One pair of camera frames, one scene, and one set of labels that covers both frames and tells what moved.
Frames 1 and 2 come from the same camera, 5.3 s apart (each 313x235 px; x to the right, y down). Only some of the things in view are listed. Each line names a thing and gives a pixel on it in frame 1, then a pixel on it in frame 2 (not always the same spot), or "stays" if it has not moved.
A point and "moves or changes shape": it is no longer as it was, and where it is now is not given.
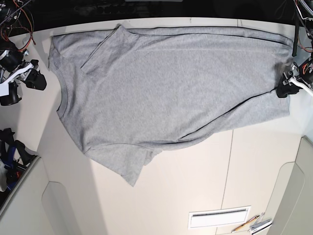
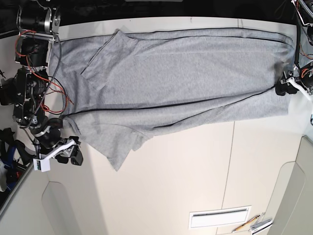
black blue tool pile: [13, 157] stays
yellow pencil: [248, 222] stays
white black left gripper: [34, 80] → [68, 147]
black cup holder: [12, 98] stays
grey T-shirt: [127, 94] moves or changes shape
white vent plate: [218, 218] stays
